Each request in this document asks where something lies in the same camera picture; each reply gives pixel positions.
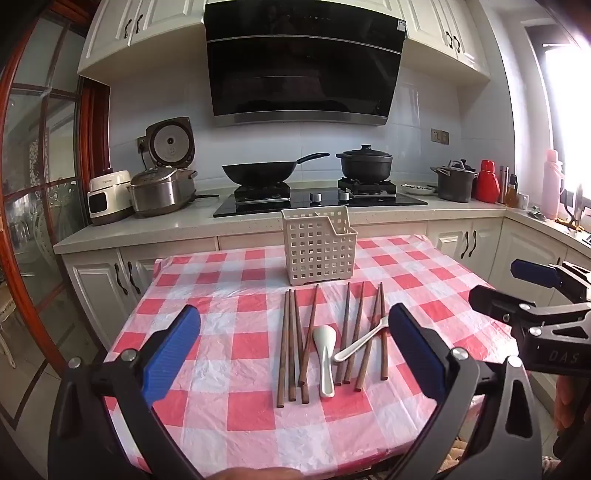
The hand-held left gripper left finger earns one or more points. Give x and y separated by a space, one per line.
171 353

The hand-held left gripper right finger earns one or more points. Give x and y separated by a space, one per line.
415 353

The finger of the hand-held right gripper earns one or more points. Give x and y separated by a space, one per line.
533 273
496 304

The white ceramic soup spoon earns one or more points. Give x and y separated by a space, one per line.
323 360

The white plastic utensil basket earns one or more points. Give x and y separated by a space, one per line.
318 249

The person's right hand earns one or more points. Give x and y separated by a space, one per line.
572 406

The small white cup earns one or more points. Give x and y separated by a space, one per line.
522 201

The dark metal fixture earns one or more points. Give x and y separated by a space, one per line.
575 212

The red white checked tablecloth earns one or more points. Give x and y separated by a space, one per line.
221 295

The amber oil bottle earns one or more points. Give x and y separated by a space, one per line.
511 196

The pink water bottle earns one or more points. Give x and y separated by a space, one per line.
551 189

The steel bottle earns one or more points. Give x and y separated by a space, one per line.
503 184

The red thermos jug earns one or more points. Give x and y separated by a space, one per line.
487 184

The grey stockpot with lid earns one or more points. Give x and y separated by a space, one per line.
455 184

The speckled white kitchen countertop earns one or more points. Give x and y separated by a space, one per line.
184 226

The white dish with food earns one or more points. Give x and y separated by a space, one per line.
418 189

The bright window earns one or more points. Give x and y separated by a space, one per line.
568 115

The small white cooker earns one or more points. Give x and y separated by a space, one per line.
111 194

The black glass gas cooktop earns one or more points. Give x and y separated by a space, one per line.
295 205

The black pot with lid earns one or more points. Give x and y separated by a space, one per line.
364 166

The black wok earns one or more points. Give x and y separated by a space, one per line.
258 171

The brown rice cooker open lid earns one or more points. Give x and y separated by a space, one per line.
168 141

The wooden framed glass door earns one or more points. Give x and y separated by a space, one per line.
87 138

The black glass range hood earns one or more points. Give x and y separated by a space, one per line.
300 60

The wall switch plate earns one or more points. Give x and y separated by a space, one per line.
439 136

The wall socket with plug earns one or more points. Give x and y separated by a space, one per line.
142 145

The white wall cabinet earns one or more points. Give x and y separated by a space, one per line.
120 32
443 32

